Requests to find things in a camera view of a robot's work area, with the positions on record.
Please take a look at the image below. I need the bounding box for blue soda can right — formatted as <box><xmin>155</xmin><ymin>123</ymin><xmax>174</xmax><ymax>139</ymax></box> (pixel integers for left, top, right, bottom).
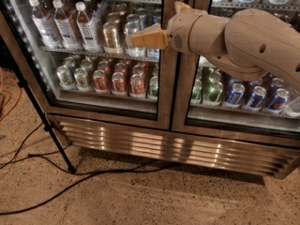
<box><xmin>264</xmin><ymin>88</ymin><xmax>290</xmax><ymax>114</ymax></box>

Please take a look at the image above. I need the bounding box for pale green soda can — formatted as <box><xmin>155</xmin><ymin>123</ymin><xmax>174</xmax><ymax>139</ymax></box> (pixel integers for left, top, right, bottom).
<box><xmin>74</xmin><ymin>67</ymin><xmax>91</xmax><ymax>92</ymax></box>

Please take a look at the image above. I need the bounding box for tea bottle white cap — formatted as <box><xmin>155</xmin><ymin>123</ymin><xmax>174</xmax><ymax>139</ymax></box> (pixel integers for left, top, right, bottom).
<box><xmin>52</xmin><ymin>0</ymin><xmax>82</xmax><ymax>51</ymax></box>
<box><xmin>76</xmin><ymin>2</ymin><xmax>101</xmax><ymax>53</ymax></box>
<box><xmin>29</xmin><ymin>0</ymin><xmax>62</xmax><ymax>49</ymax></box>

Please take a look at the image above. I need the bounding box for black tripod leg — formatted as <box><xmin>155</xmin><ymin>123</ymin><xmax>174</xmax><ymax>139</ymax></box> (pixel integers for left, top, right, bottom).
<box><xmin>12</xmin><ymin>62</ymin><xmax>75</xmax><ymax>173</ymax></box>

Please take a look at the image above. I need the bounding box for red soda can middle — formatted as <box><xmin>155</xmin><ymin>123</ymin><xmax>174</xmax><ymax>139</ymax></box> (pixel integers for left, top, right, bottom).
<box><xmin>112</xmin><ymin>72</ymin><xmax>127</xmax><ymax>96</ymax></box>

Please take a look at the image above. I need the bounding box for black floor cable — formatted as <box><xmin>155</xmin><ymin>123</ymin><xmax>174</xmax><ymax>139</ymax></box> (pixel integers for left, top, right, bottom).
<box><xmin>0</xmin><ymin>122</ymin><xmax>179</xmax><ymax>218</ymax></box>

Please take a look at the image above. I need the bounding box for glass fridge door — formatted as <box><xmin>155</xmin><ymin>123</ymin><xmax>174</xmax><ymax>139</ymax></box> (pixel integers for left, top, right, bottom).
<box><xmin>1</xmin><ymin>0</ymin><xmax>176</xmax><ymax>129</ymax></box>
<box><xmin>172</xmin><ymin>0</ymin><xmax>300</xmax><ymax>147</ymax></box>

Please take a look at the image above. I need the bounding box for tea bottle white cap middle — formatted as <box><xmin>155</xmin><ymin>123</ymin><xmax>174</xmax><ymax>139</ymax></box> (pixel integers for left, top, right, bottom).
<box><xmin>52</xmin><ymin>0</ymin><xmax>82</xmax><ymax>51</ymax></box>

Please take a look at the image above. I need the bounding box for tea bottle white cap right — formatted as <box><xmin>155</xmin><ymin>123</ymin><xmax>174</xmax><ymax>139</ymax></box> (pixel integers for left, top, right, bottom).
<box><xmin>76</xmin><ymin>2</ymin><xmax>101</xmax><ymax>53</ymax></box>

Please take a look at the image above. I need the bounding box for gold tall can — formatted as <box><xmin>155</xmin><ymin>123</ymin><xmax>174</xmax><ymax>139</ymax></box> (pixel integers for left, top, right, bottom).
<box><xmin>103</xmin><ymin>22</ymin><xmax>123</xmax><ymax>54</ymax></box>

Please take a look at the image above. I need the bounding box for blue soda can middle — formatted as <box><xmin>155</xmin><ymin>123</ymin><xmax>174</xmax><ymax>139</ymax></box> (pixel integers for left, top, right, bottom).
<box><xmin>243</xmin><ymin>86</ymin><xmax>266</xmax><ymax>111</ymax></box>

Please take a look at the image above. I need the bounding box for blue soda can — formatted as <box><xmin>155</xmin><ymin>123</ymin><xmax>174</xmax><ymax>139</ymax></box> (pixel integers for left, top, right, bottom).
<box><xmin>243</xmin><ymin>86</ymin><xmax>266</xmax><ymax>111</ymax></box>
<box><xmin>223</xmin><ymin>83</ymin><xmax>245</xmax><ymax>108</ymax></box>
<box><xmin>264</xmin><ymin>88</ymin><xmax>290</xmax><ymax>114</ymax></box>

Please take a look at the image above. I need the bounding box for green white soda can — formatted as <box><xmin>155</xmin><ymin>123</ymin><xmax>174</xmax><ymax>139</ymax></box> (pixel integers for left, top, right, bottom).
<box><xmin>56</xmin><ymin>66</ymin><xmax>75</xmax><ymax>90</ymax></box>

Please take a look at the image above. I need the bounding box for green can right door left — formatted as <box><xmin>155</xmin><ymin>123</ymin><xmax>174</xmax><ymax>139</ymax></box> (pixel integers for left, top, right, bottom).
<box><xmin>191</xmin><ymin>79</ymin><xmax>203</xmax><ymax>103</ymax></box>

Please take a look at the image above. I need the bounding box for red soda can right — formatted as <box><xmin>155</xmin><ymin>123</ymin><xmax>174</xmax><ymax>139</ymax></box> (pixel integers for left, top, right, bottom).
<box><xmin>130</xmin><ymin>74</ymin><xmax>145</xmax><ymax>98</ymax></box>

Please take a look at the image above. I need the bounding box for blue soda can left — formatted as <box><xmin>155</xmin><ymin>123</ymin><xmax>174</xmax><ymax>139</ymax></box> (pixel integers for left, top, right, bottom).
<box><xmin>223</xmin><ymin>83</ymin><xmax>245</xmax><ymax>108</ymax></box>

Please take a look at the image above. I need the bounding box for stainless steel fridge base grille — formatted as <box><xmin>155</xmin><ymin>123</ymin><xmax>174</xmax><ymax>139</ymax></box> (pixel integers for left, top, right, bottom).
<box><xmin>53</xmin><ymin>115</ymin><xmax>300</xmax><ymax>179</ymax></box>

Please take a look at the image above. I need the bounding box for tea bottle white cap left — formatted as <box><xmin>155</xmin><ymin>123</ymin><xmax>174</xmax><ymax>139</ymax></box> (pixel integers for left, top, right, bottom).
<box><xmin>29</xmin><ymin>0</ymin><xmax>62</xmax><ymax>49</ymax></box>

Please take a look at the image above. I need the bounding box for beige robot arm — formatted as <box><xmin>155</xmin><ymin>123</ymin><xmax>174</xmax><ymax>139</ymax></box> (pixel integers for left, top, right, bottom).
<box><xmin>126</xmin><ymin>1</ymin><xmax>300</xmax><ymax>91</ymax></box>

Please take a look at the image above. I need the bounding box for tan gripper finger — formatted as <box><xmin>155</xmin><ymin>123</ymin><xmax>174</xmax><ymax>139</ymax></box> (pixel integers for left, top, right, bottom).
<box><xmin>174</xmin><ymin>1</ymin><xmax>190</xmax><ymax>14</ymax></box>
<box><xmin>126</xmin><ymin>23</ymin><xmax>169</xmax><ymax>50</ymax></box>

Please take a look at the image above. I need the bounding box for blue silver tall can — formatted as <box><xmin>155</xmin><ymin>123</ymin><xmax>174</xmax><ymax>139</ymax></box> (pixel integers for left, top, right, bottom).
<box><xmin>147</xmin><ymin>49</ymin><xmax>160</xmax><ymax>60</ymax></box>

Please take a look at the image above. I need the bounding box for green soda can left door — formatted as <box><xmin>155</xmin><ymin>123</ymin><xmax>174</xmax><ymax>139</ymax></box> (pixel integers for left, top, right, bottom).
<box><xmin>148</xmin><ymin>76</ymin><xmax>158</xmax><ymax>100</ymax></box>

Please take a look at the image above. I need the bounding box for orange extension cable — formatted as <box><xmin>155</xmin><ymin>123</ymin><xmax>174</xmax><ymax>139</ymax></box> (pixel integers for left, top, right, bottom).
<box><xmin>0</xmin><ymin>67</ymin><xmax>23</xmax><ymax>122</ymax></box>

